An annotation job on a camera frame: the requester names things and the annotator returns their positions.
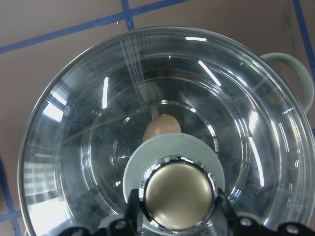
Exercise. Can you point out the pale green cooking pot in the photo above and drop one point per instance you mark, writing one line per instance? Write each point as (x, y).
(295, 73)

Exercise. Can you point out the glass pot lid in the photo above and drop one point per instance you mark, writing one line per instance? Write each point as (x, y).
(162, 98)

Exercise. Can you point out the brown egg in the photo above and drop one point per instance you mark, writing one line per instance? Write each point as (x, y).
(162, 124)

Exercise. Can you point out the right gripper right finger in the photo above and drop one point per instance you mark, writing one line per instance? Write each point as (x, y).
(246, 226)

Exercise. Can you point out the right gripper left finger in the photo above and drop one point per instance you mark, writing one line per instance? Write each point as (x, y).
(129, 225)

